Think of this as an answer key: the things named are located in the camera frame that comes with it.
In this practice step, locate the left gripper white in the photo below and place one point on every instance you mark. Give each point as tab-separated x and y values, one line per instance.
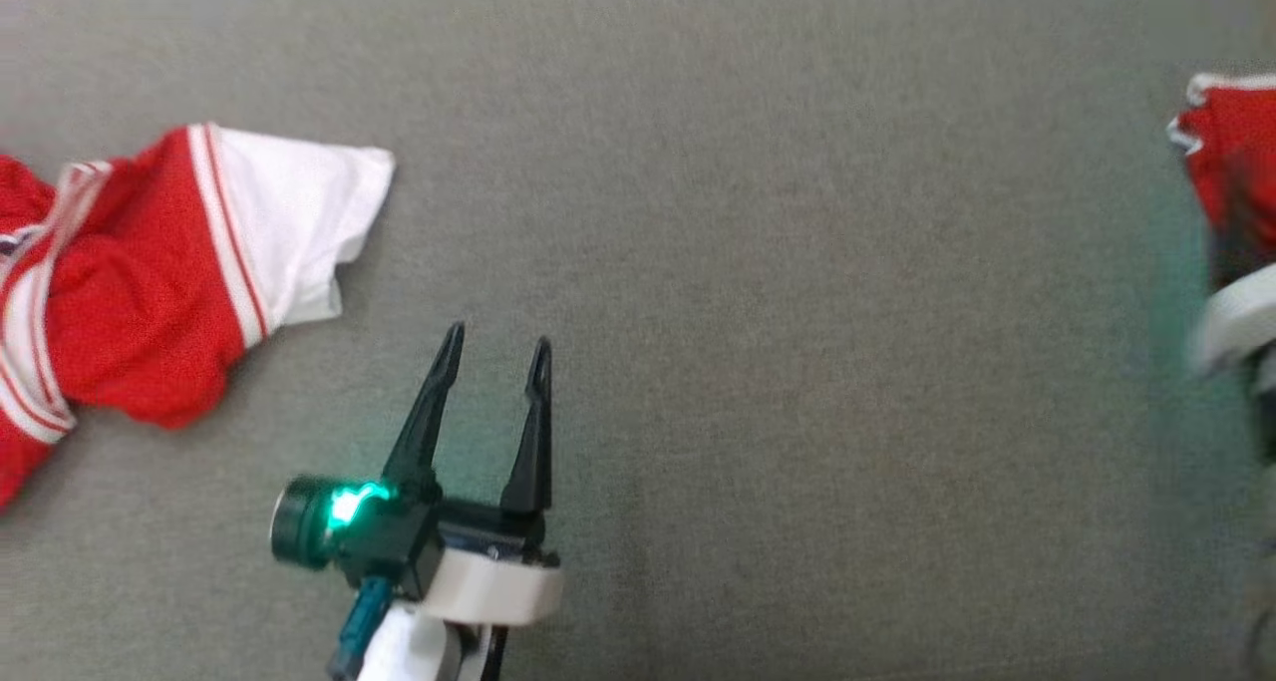
399	541

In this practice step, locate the grey fabric sofa seat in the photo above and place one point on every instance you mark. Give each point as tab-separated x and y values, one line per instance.
758	312

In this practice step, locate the red mesh shorts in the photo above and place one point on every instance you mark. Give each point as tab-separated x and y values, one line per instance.
1236	133

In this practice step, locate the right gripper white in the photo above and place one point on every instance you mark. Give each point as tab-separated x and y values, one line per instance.
1241	317

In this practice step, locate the red white baseball jersey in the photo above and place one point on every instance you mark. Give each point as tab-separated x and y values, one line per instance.
150	292

